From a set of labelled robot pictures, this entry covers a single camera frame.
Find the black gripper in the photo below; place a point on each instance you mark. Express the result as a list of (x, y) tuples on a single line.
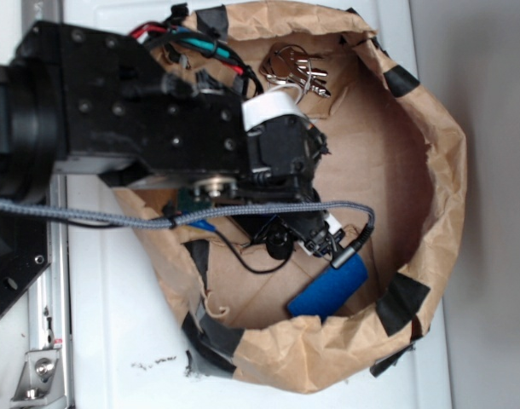
[(117, 113)]

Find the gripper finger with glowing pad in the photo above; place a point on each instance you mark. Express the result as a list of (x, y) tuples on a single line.
[(320, 233)]

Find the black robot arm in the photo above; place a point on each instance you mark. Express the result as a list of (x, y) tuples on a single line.
[(27, 145)]

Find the blue sponge block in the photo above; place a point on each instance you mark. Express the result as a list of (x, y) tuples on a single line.
[(327, 293)]

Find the brown paper bag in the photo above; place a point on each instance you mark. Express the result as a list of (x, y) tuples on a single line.
[(393, 146)]

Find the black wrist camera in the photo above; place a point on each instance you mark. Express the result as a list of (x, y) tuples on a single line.
[(279, 232)]

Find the key bunch on wire rings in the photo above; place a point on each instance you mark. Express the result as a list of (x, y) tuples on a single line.
[(289, 63)]

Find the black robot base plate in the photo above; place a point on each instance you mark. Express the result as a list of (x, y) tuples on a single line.
[(24, 255)]

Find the aluminium frame rail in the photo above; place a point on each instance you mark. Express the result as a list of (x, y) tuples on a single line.
[(46, 379)]

